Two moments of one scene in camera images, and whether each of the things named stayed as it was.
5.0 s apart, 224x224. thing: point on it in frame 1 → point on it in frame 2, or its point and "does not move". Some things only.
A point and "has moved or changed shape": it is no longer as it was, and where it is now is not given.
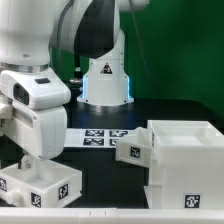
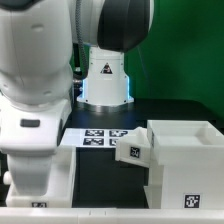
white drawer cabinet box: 186,165 does not move
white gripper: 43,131 → 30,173
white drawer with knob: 48,183 has moved or changed shape
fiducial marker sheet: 94,137 does not move
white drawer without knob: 134,148 does not move
